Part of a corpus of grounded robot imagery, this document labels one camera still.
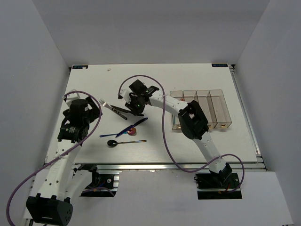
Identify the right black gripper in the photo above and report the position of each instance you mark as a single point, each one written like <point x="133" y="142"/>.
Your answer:
<point x="129" y="105"/>

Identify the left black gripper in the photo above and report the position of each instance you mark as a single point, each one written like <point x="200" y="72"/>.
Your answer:
<point x="94" y="112"/>

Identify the black rainbow knife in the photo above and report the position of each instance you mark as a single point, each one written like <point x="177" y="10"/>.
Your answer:
<point x="121" y="109"/>

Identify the purple knife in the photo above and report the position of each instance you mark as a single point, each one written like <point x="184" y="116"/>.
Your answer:
<point x="131" y="127"/>

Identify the dark-handled silver fork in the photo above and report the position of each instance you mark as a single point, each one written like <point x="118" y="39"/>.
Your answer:
<point x="103" y="103"/>

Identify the iridescent pink spoon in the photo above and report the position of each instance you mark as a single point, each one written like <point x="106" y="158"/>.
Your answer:
<point x="130" y="132"/>

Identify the black rainbow-handled spoon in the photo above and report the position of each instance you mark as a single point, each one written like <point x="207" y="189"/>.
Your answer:
<point x="113" y="143"/>

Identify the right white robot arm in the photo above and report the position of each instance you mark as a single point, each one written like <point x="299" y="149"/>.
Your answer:
<point x="193" y="122"/>

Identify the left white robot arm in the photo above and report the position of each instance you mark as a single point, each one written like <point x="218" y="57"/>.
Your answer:
<point x="52" y="203"/>

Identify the left blue table label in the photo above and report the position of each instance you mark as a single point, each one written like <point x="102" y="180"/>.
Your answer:
<point x="74" y="67"/>

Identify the blue table label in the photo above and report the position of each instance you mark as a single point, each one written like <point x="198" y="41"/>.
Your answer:
<point x="219" y="65"/>
<point x="74" y="67"/>

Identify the right blue table label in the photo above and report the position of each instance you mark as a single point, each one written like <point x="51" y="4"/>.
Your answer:
<point x="219" y="65"/>

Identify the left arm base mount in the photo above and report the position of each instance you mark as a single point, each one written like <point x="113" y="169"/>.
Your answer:
<point x="102" y="184"/>

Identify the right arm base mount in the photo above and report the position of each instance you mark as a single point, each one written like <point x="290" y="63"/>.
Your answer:
<point x="209" y="189"/>

